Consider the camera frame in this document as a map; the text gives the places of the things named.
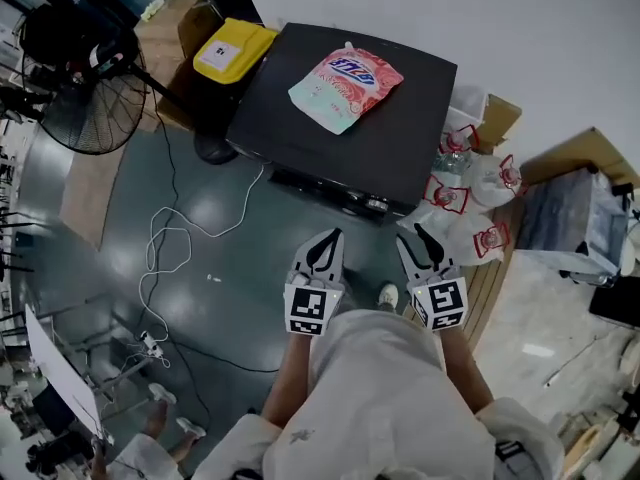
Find black standing fan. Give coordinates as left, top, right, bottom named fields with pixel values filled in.
left=19, top=2, right=241, bottom=165

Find person's white shoe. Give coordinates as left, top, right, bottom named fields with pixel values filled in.
left=378, top=282, right=400, bottom=314

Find black box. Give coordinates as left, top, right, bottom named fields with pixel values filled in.
left=588, top=275, right=640, bottom=328

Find thin grey cable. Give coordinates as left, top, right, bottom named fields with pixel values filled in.
left=543, top=336, right=601, bottom=388

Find white table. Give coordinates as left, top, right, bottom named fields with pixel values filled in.
left=24, top=305, right=104, bottom=439

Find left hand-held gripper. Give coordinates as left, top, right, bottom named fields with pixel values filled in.
left=283, top=227, right=347, bottom=338

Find cluttered workbench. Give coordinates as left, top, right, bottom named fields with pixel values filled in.
left=0, top=117, right=36, bottom=319

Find long flat cardboard sheet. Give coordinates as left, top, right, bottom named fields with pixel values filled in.
left=58, top=142, right=131, bottom=252

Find black power cable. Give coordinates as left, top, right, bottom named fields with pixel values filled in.
left=144, top=87, right=281, bottom=419

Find clear plastic box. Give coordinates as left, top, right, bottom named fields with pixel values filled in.
left=447, top=85, right=489, bottom=129

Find large cardboard sheet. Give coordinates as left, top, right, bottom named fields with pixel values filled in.
left=519, top=126, right=640, bottom=189

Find white power strip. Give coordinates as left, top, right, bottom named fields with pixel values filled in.
left=138, top=331, right=165, bottom=360

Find white power cable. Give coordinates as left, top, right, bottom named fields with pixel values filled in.
left=138, top=162, right=266, bottom=369

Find person's left forearm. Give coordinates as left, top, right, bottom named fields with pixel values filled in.
left=260, top=332, right=314, bottom=429

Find black washing machine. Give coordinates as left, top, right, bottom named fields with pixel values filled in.
left=224, top=21, right=459, bottom=227

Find pink detergent pouch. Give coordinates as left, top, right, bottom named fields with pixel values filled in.
left=288, top=41, right=405, bottom=137

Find wooden slat decking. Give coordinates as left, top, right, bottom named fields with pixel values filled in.
left=402, top=200, right=526, bottom=354

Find small cardboard sheet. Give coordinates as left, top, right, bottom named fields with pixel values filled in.
left=479, top=92, right=524, bottom=154

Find person's right forearm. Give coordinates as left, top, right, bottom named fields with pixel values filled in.
left=439, top=327, right=496, bottom=414

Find yellow lid bin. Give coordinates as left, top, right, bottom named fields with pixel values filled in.
left=192, top=16, right=279, bottom=119

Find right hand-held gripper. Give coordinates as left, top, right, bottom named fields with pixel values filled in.
left=395, top=222, right=470, bottom=333

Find person's white shirt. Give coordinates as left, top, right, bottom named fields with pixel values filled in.
left=192, top=310, right=566, bottom=480

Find brown cardboard box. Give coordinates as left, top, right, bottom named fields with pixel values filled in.
left=134, top=0, right=221, bottom=129

